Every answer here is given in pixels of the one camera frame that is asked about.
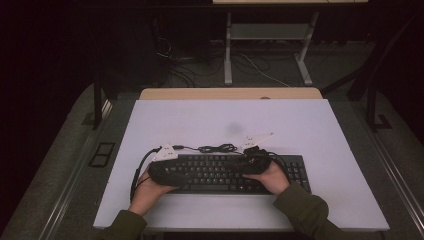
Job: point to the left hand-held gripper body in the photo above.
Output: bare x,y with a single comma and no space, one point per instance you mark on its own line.
165,173

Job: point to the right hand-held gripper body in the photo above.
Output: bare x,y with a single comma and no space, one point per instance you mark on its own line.
256,163

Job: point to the black computer keyboard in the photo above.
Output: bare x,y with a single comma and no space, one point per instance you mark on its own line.
213,173

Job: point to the person's right hand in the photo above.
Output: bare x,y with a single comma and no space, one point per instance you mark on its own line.
273,180

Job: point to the person's left hand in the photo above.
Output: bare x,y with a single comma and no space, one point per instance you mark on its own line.
145,195

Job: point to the white table board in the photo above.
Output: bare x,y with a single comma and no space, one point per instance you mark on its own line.
233,116

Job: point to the black upright stand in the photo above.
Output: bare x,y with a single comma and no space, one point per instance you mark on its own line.
97,106

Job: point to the black angled stand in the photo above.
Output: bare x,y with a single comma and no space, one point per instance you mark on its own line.
370,106

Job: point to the black floor socket frame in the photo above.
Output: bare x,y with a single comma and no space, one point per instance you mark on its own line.
101,155

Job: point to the metal floor rail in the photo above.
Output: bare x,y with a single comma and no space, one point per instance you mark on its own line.
400,190
66,200

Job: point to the grey metal desk frame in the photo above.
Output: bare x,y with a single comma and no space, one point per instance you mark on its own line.
266,31

